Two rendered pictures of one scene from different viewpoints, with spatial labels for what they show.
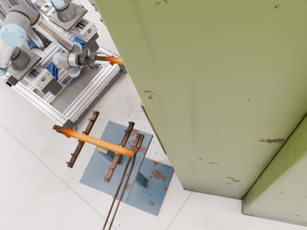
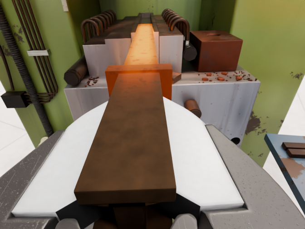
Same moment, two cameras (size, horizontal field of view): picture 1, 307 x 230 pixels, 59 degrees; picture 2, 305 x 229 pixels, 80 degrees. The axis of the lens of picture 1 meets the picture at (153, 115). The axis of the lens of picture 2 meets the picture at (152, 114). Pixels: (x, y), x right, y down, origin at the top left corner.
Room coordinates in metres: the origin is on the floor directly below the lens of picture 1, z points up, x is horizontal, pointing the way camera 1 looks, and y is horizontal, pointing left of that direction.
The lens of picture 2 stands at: (1.09, 0.20, 1.06)
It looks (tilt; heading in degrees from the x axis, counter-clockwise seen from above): 33 degrees down; 237
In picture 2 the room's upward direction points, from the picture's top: 2 degrees counter-clockwise
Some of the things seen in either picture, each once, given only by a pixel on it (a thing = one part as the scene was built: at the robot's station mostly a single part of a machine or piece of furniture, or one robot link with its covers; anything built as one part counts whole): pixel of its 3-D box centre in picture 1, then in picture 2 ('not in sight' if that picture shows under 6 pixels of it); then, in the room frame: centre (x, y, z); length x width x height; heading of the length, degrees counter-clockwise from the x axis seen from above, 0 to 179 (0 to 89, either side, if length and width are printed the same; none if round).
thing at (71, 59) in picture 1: (75, 60); not in sight; (1.16, 0.29, 0.99); 0.08 x 0.05 x 0.08; 147
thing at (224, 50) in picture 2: not in sight; (211, 49); (0.73, -0.09, 0.95); 0.12 x 0.09 x 0.07; 57
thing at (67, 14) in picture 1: (64, 9); not in sight; (1.78, 0.29, 0.87); 0.15 x 0.15 x 0.10
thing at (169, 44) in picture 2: not in sight; (138, 35); (0.80, -0.31, 0.96); 0.42 x 0.20 x 0.09; 57
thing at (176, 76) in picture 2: not in sight; (168, 76); (0.87, -0.08, 0.92); 0.04 x 0.03 x 0.01; 110
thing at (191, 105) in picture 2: not in sight; (192, 109); (0.86, -0.01, 0.87); 0.04 x 0.03 x 0.03; 57
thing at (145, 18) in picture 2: not in sight; (145, 22); (0.78, -0.30, 0.99); 0.42 x 0.05 x 0.01; 57
